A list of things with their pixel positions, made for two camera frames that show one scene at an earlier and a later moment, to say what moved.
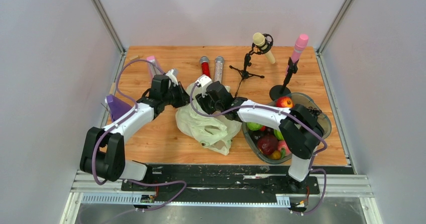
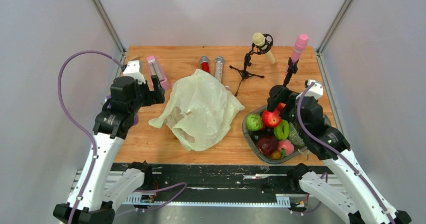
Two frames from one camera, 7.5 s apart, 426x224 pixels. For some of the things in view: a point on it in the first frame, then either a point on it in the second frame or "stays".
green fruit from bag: [254, 126] stays
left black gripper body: [174, 96] to [144, 97]
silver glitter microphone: [219, 61] stays
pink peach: [282, 144] stays
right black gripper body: [208, 105] to [288, 113]
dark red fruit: [267, 144] stays
